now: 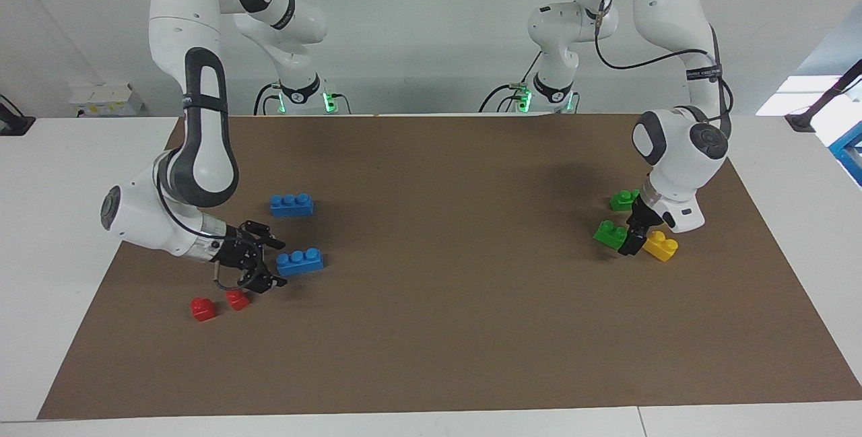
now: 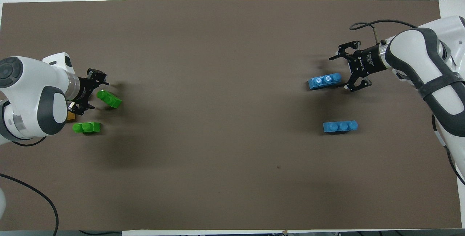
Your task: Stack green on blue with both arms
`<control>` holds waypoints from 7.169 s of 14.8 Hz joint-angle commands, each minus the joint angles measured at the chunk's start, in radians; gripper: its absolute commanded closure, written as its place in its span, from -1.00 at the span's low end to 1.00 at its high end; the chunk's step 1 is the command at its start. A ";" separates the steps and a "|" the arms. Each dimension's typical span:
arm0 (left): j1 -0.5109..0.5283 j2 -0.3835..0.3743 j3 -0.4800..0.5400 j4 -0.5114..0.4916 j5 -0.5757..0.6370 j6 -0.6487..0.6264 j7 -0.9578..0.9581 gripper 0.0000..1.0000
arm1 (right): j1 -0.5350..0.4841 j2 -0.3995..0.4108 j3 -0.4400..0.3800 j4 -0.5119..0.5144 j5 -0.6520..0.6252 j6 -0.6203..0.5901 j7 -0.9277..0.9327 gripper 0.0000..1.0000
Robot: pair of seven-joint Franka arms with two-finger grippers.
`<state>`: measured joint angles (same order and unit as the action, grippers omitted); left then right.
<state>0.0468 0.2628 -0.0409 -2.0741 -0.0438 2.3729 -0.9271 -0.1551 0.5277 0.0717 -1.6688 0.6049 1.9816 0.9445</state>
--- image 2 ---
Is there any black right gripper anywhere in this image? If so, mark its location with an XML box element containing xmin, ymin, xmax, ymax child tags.
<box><xmin>329</xmin><ymin>40</ymin><xmax>386</xmax><ymax>92</ymax></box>

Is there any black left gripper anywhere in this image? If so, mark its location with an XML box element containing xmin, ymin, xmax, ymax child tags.
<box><xmin>69</xmin><ymin>68</ymin><xmax>110</xmax><ymax>116</ymax></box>

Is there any black floor cable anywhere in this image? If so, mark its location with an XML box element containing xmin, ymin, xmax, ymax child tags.
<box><xmin>78</xmin><ymin>230</ymin><xmax>122</xmax><ymax>236</ymax></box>

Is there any green two-stud toy brick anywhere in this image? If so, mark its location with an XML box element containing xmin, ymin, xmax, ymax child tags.
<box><xmin>72</xmin><ymin>121</ymin><xmax>101</xmax><ymax>134</ymax></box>
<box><xmin>97</xmin><ymin>90</ymin><xmax>123</xmax><ymax>109</ymax></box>

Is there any brown table mat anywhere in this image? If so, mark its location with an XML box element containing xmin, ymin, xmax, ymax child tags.
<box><xmin>0</xmin><ymin>0</ymin><xmax>462</xmax><ymax>231</ymax></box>

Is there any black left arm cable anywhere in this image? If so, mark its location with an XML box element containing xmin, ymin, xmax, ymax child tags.
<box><xmin>0</xmin><ymin>136</ymin><xmax>59</xmax><ymax>236</ymax></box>

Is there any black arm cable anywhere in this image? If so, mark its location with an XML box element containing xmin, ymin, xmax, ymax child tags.
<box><xmin>0</xmin><ymin>136</ymin><xmax>59</xmax><ymax>236</ymax></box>
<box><xmin>349</xmin><ymin>19</ymin><xmax>465</xmax><ymax>186</ymax></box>

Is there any blue three-stud toy brick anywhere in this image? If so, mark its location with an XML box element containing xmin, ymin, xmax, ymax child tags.
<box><xmin>323</xmin><ymin>120</ymin><xmax>359</xmax><ymax>133</ymax></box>
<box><xmin>308</xmin><ymin>73</ymin><xmax>342</xmax><ymax>90</ymax></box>

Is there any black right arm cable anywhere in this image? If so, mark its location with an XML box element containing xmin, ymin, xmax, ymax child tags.
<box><xmin>349</xmin><ymin>19</ymin><xmax>465</xmax><ymax>186</ymax></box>

